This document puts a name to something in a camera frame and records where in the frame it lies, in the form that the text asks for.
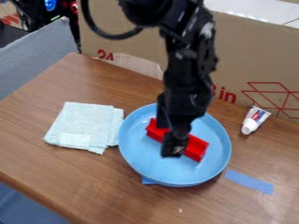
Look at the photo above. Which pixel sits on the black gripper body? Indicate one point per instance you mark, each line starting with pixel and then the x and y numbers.
pixel 185 98

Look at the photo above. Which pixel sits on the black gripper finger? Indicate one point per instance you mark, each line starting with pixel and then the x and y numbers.
pixel 174 145
pixel 162 119

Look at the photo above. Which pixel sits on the red plastic block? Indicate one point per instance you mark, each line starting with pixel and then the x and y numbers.
pixel 197 146

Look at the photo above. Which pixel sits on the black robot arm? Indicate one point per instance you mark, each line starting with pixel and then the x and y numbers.
pixel 187 27

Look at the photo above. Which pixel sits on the blue plate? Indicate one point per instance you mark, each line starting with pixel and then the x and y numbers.
pixel 173 171

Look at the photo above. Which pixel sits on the blue tape under plate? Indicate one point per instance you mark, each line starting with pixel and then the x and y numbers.
pixel 147 181

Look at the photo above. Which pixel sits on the light blue folded cloth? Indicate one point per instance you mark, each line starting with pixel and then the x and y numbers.
pixel 86 127

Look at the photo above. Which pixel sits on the blue tape strip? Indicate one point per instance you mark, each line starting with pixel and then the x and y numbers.
pixel 250 182

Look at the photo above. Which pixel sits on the white toothpaste tube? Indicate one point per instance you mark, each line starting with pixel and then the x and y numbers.
pixel 255 118

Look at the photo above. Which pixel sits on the black computer with lights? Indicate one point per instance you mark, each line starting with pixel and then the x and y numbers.
pixel 38 13

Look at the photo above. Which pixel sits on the cardboard box wall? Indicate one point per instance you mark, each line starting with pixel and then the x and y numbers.
pixel 257 46

